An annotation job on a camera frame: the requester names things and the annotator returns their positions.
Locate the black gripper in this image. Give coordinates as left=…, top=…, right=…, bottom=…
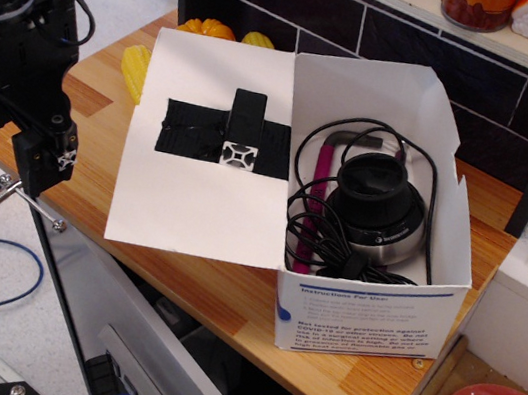
left=0, top=0, right=79, bottom=198

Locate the white cardboard box with flap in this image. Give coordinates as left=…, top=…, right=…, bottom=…
left=105, top=28, right=472, bottom=359

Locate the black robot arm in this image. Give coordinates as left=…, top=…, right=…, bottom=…
left=0, top=0, right=87, bottom=197

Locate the yellow toy corn left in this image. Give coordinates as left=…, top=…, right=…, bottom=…
left=120, top=45, right=151, bottom=105

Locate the yellow toy corn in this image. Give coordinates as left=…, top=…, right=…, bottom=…
left=242, top=31, right=275, bottom=49
left=120, top=45, right=151, bottom=105

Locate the white cabinet drawer front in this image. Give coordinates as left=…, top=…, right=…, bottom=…
left=31, top=205, right=241, bottom=395

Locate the orange toy pumpkin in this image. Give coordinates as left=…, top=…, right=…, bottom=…
left=177, top=18, right=236, bottom=41

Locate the yellow toy corn right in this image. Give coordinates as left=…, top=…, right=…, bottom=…
left=242, top=31, right=275, bottom=49

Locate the black silver 3D mouse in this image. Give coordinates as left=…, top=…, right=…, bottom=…
left=323, top=152, right=426, bottom=266

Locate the red orange jar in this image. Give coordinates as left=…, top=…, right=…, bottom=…
left=440, top=0, right=517, bottom=33

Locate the black handle block on flap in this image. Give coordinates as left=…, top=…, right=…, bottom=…
left=219, top=88, right=267, bottom=172

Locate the blue black handle tool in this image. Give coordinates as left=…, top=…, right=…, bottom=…
left=83, top=354, right=130, bottom=395

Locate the black coiled cable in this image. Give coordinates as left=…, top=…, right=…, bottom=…
left=275, top=108, right=458, bottom=295

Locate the magenta handled hex key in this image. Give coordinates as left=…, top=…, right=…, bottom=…
left=292, top=130, right=384, bottom=275

